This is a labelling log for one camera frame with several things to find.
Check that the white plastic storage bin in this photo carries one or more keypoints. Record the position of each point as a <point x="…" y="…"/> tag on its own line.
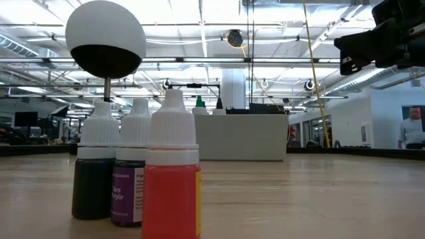
<point x="242" y="139"/>

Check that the small orange coloring bottle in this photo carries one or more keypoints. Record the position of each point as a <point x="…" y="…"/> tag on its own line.
<point x="169" y="199"/>

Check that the white globe table lamp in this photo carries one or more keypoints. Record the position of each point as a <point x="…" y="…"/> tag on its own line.
<point x="106" y="26"/>

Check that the small dark green coloring bottle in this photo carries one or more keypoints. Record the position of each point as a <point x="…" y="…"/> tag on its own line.
<point x="94" y="186"/>

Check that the large green-capped coloring bottle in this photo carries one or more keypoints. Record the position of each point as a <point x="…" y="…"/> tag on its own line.
<point x="199" y="101"/>

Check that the large black-capped coloring bottle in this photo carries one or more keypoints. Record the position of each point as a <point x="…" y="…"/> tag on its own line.
<point x="219" y="104"/>

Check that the person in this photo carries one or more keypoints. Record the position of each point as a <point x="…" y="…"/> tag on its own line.
<point x="413" y="132"/>

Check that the small purple-label coloring bottle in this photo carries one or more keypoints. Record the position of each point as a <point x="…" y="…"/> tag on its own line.
<point x="127" y="196"/>

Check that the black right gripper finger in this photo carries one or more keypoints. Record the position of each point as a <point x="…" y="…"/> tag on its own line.
<point x="358" y="46"/>
<point x="347" y="68"/>

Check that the black equipment case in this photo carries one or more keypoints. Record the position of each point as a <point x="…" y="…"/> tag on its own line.
<point x="265" y="109"/>

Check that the black computer monitor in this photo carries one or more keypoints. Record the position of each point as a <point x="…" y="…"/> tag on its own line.
<point x="26" y="119"/>

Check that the black metal stand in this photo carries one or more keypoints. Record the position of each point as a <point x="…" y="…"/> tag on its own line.
<point x="194" y="85"/>

